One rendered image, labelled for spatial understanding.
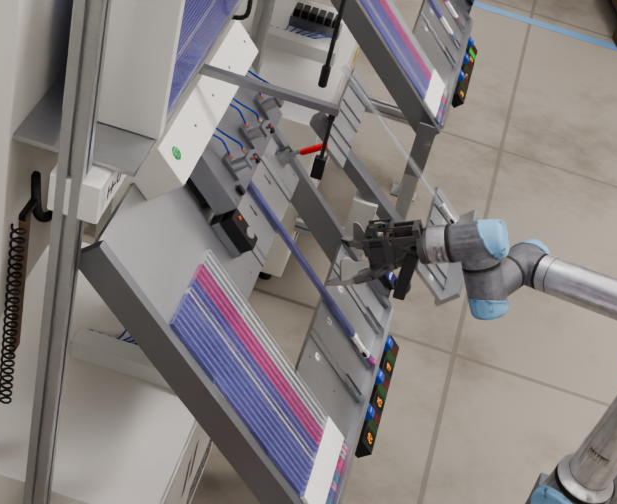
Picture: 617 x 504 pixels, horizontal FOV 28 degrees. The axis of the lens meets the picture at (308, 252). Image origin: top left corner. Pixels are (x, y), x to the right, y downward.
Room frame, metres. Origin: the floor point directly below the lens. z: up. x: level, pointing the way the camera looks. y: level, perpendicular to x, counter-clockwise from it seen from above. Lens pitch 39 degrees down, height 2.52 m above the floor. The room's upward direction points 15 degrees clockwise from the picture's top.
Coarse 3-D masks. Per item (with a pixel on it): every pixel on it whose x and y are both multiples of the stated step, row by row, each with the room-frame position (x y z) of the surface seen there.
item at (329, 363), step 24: (336, 264) 2.07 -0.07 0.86; (336, 288) 2.02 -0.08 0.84; (360, 288) 2.10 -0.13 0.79; (360, 312) 2.04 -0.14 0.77; (312, 336) 1.84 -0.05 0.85; (336, 336) 1.91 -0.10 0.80; (360, 336) 1.98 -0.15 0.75; (312, 360) 1.79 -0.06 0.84; (336, 360) 1.85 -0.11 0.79; (360, 360) 1.93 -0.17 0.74; (312, 384) 1.74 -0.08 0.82; (336, 384) 1.80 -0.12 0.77; (360, 384) 1.87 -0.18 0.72; (336, 408) 1.75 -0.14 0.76
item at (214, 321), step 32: (192, 288) 1.61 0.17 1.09; (224, 288) 1.68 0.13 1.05; (192, 320) 1.55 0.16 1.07; (224, 320) 1.62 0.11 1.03; (256, 320) 1.70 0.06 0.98; (192, 352) 1.51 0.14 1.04; (224, 352) 1.57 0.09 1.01; (256, 352) 1.64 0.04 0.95; (224, 384) 1.51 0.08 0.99; (256, 384) 1.58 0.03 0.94; (288, 384) 1.66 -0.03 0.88; (256, 416) 1.53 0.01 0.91; (288, 416) 1.60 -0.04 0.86; (320, 416) 1.68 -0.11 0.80; (288, 448) 1.54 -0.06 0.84; (320, 448) 1.62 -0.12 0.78; (288, 480) 1.49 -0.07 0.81; (320, 480) 1.56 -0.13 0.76
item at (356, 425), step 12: (384, 312) 2.12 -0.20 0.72; (384, 324) 2.07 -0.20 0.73; (384, 336) 2.03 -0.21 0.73; (372, 348) 1.99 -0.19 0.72; (372, 372) 1.91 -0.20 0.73; (372, 384) 1.88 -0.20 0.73; (360, 396) 1.84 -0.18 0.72; (360, 408) 1.80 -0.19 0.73; (360, 420) 1.76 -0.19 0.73; (348, 432) 1.74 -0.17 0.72; (360, 432) 1.74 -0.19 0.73; (348, 456) 1.66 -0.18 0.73; (348, 468) 1.63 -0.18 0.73; (336, 492) 1.57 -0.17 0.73
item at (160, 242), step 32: (128, 192) 1.65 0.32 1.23; (192, 192) 1.80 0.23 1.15; (288, 192) 2.08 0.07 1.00; (128, 224) 1.59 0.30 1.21; (160, 224) 1.66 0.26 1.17; (192, 224) 1.74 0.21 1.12; (256, 224) 1.91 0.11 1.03; (128, 256) 1.54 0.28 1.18; (160, 256) 1.61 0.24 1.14; (192, 256) 1.68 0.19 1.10; (224, 256) 1.76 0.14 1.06; (256, 256) 1.84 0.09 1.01; (160, 288) 1.55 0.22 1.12
